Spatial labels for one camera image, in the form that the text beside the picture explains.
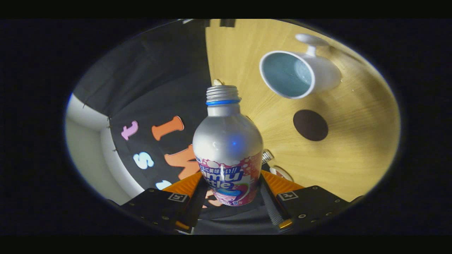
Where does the black backdrop cloth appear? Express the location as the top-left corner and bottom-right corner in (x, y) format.
(72, 19), (276, 235)

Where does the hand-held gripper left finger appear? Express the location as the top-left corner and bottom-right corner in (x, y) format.
(122, 172), (209, 234)

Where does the silver juice bottle pink label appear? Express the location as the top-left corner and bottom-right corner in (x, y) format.
(192, 85), (264, 207)

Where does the white cup with handle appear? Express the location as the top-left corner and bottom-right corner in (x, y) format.
(259, 34), (342, 99)

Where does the wooden table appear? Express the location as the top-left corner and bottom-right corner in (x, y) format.
(205, 19), (401, 203)

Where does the dark brown round coaster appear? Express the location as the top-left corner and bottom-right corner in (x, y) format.
(293, 109), (329, 141)

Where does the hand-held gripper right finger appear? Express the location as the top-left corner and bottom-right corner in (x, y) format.
(260, 170), (366, 231)

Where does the white round plate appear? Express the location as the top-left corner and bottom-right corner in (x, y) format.
(269, 166), (294, 182)

